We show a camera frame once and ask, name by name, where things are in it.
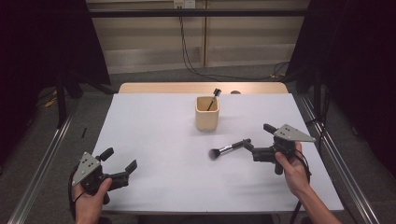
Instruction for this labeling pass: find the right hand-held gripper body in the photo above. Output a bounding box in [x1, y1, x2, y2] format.
[272, 123, 317, 175]

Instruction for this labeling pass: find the beige square cup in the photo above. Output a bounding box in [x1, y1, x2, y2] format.
[194, 95, 220, 132]

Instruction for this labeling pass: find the person's right hand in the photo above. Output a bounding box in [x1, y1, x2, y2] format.
[274, 141, 312, 198]

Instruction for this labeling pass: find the black horizontal bar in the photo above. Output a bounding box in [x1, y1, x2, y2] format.
[88, 8, 310, 19]

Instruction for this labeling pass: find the metal floor rail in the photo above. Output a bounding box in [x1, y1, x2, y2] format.
[298, 94, 381, 224]
[7, 102, 82, 224]

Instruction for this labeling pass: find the black wall cable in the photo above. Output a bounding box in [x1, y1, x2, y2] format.
[178, 16, 291, 82]

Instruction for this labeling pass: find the white wall outlet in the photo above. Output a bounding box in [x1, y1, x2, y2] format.
[173, 0, 196, 9]

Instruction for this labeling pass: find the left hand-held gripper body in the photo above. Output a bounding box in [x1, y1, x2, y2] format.
[71, 151, 110, 205]

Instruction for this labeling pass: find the black stand post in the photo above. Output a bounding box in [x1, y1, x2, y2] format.
[55, 73, 69, 129]

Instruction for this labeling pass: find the yellow floor cable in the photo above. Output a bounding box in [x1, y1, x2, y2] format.
[43, 89, 60, 108]

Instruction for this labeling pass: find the white table mat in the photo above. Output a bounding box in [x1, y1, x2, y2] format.
[92, 92, 345, 215]

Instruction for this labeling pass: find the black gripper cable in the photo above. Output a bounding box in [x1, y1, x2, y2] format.
[289, 148, 313, 224]
[66, 164, 86, 222]

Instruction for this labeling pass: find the thin black makeup brush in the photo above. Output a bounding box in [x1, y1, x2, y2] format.
[205, 88, 222, 112]

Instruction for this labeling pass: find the black powder brush silver ferrule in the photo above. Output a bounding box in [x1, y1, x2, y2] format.
[208, 138, 251, 161]

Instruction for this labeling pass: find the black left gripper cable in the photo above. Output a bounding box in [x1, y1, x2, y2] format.
[66, 164, 86, 222]

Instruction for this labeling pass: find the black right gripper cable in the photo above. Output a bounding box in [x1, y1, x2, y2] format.
[289, 148, 313, 224]

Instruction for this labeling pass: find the person's left hand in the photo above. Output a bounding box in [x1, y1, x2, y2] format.
[72, 177, 113, 224]

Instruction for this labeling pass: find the black curtain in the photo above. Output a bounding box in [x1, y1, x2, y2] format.
[0, 0, 112, 166]
[285, 0, 396, 180]

